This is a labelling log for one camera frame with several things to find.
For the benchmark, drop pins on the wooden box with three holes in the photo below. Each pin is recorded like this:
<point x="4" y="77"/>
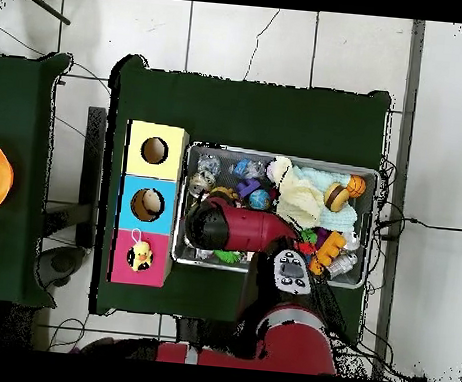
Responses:
<point x="164" y="221"/>

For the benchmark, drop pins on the yellow plush duck toy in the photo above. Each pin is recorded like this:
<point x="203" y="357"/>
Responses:
<point x="142" y="254"/>

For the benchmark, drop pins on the mint green cloth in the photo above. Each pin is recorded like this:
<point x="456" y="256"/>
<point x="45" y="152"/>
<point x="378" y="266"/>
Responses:
<point x="339" y="220"/>

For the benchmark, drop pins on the purple toy block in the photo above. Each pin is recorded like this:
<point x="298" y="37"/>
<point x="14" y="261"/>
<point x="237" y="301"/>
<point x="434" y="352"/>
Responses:
<point x="248" y="186"/>

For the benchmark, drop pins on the shallow mesh bin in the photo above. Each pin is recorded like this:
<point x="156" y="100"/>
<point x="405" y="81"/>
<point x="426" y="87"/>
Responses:
<point x="366" y="231"/>

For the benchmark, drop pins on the cream yellow cloth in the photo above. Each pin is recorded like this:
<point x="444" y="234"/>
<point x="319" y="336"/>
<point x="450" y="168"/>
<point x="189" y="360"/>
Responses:
<point x="298" y="197"/>

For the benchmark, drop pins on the blue globe ball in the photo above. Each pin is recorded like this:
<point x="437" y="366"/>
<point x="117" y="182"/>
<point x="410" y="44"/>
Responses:
<point x="259" y="199"/>

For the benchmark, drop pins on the small orange basketball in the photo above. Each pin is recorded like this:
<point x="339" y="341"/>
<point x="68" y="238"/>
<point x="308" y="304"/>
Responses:
<point x="356" y="186"/>

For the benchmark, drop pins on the toy hamburger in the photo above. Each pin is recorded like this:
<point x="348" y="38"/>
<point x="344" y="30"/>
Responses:
<point x="337" y="197"/>

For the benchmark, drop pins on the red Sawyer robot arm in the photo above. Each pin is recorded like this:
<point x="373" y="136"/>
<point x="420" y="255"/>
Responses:
<point x="251" y="229"/>

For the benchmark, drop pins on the dark green table cloth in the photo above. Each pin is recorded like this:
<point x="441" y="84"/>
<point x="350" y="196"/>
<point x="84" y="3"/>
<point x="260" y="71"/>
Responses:
<point x="14" y="99"/>
<point x="253" y="116"/>

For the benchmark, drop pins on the orange toy brick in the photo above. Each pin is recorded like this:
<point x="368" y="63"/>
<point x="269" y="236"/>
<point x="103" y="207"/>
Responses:
<point x="326" y="251"/>

